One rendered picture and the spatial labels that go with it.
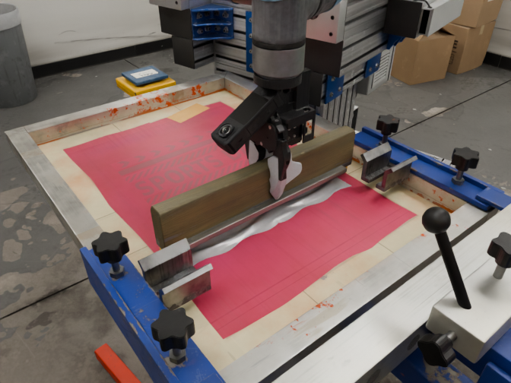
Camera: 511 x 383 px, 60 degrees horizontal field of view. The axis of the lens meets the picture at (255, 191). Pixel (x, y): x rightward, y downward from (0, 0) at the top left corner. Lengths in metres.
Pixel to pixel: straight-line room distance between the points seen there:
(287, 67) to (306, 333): 0.35
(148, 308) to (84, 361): 1.26
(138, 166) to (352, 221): 0.44
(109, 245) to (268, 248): 0.25
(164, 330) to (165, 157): 0.53
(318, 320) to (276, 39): 0.36
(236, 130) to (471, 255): 0.35
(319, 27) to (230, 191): 0.53
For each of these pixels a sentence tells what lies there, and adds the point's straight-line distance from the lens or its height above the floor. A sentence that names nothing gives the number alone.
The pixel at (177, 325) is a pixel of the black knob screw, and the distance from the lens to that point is 0.48.
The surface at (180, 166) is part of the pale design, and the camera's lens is 0.92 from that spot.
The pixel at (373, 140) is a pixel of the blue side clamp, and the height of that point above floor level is 1.00.
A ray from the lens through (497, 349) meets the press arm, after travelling 0.54.
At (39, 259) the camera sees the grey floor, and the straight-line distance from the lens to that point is 2.28.
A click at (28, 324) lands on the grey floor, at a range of 2.02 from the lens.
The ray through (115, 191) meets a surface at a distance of 0.87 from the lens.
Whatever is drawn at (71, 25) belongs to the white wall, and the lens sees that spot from 4.37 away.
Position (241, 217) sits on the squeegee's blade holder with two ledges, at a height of 0.99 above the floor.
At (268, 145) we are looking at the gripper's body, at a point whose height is 1.10.
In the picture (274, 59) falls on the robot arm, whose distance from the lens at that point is 0.63.
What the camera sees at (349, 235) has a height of 0.95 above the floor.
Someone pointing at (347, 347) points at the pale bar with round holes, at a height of 1.04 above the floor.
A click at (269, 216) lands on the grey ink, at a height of 0.96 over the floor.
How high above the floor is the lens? 1.44
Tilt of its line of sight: 36 degrees down
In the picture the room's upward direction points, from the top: straight up
